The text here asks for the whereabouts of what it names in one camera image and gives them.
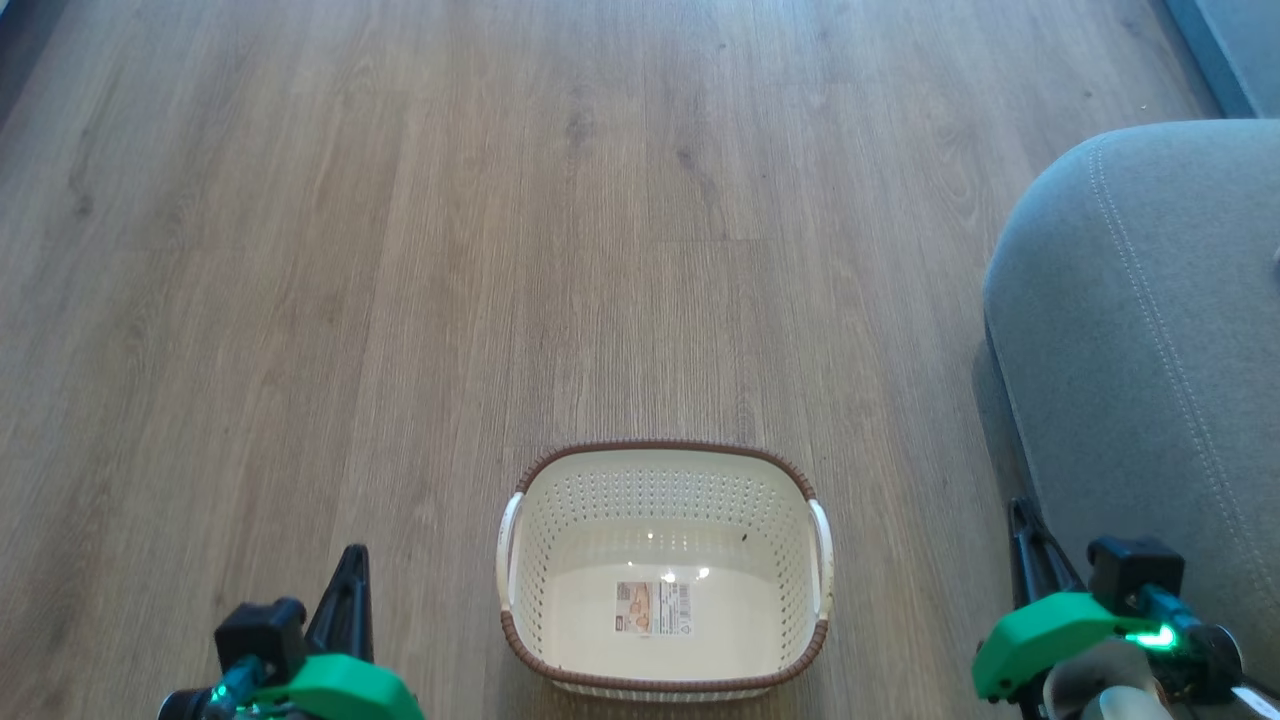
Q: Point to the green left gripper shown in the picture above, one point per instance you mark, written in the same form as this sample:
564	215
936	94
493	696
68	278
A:
340	690

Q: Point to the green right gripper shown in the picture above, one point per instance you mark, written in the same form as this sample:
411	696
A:
1040	630

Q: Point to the white perforated laundry basket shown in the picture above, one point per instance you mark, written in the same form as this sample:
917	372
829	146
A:
660	500

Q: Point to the black cylindrical right wrist unit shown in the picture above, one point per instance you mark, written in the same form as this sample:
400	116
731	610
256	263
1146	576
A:
1200	655

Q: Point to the black cylindrical wrist unit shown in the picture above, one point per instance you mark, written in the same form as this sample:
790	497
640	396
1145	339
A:
1200	655
185	705

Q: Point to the black cylindrical left wrist unit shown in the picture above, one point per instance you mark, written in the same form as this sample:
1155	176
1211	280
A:
185	705

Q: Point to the grey fabric sofa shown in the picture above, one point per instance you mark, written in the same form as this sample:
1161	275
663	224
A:
1150	350

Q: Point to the printed label sticker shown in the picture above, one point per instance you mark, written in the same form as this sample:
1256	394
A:
652	608

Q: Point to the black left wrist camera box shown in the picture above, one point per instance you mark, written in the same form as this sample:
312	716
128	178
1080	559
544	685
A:
260	632

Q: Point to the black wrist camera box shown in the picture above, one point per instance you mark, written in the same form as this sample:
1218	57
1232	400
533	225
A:
1135	572
260	632

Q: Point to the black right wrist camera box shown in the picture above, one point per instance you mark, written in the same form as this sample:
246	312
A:
1135	572

